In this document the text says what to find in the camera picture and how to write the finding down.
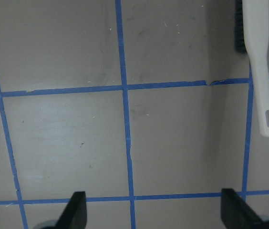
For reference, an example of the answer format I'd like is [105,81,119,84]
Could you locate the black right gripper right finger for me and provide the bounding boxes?
[221,188,268,229]

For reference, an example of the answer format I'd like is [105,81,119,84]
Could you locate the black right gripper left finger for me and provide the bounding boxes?
[54,191,87,229]

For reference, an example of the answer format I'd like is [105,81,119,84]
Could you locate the beige hand brush black bristles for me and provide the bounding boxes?
[234,0,269,137]

